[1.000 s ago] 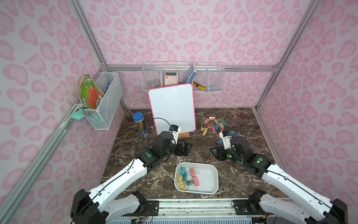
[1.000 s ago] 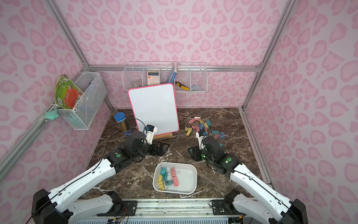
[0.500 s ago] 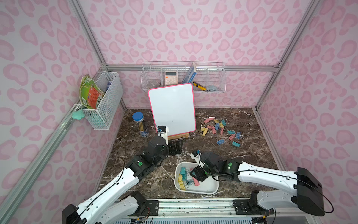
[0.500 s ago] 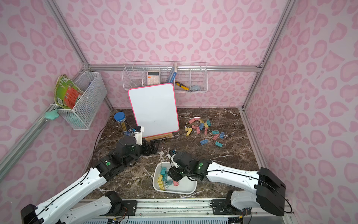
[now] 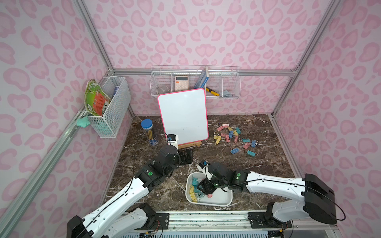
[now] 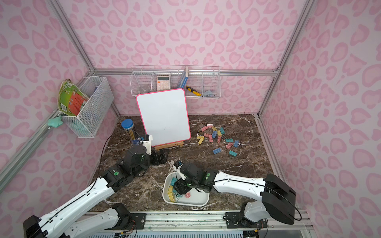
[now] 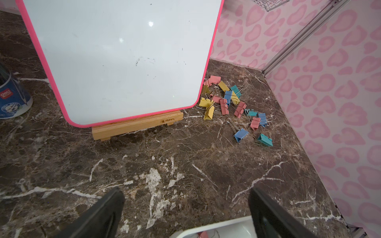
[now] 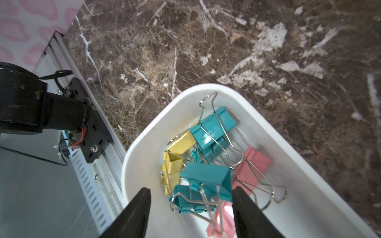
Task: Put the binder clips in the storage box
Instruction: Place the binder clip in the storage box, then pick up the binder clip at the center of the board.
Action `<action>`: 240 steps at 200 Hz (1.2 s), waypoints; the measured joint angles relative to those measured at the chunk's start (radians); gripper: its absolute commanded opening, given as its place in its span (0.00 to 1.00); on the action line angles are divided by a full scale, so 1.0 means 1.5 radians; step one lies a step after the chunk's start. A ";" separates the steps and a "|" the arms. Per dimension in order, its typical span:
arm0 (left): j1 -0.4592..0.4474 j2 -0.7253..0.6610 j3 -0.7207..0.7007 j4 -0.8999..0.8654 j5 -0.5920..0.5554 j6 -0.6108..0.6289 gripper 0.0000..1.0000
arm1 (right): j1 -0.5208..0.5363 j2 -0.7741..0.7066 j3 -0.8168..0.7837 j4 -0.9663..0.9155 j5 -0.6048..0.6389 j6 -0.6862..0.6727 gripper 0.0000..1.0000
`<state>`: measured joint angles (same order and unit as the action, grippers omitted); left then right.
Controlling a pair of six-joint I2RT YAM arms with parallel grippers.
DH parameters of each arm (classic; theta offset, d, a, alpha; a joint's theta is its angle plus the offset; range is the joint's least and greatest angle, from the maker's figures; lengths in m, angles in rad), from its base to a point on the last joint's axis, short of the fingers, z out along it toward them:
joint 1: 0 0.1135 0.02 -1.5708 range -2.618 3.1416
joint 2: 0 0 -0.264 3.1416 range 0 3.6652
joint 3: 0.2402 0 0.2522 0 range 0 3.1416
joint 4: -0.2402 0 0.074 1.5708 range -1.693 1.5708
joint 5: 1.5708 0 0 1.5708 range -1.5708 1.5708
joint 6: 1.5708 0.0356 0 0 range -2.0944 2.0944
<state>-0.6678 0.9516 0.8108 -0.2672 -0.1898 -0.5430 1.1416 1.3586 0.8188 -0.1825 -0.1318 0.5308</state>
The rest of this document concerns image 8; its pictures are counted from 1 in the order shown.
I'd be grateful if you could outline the large teal binder clip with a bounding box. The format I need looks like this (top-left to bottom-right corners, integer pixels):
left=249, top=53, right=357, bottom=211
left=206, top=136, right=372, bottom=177
left=180, top=163, right=232, bottom=238

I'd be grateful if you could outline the pink binder clip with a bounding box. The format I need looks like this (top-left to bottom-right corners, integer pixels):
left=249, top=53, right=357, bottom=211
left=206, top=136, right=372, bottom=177
left=232, top=146, right=288, bottom=211

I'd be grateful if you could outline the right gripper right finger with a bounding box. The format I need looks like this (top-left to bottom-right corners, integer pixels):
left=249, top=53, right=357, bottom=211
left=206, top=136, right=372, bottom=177
left=232, top=186, right=284, bottom=238

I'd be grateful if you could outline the yellow binder clip lone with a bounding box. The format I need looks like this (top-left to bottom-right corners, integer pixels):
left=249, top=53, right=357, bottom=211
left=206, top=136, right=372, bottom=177
left=161, top=150, right=184, bottom=196

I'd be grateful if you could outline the teal binder clip lone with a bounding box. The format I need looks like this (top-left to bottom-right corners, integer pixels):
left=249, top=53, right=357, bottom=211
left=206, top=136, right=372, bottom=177
left=190, top=91, right=245, bottom=167

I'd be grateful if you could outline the white plastic storage tray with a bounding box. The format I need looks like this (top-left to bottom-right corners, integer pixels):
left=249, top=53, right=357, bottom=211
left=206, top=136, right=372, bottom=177
left=121, top=84, right=376, bottom=238

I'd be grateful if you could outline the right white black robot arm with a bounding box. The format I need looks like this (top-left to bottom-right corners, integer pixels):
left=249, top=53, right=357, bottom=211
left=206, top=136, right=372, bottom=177
left=1, top=62, right=281, bottom=238

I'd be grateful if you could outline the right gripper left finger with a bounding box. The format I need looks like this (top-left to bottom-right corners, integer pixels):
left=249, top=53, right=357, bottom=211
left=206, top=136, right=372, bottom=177
left=100, top=187, right=151, bottom=238

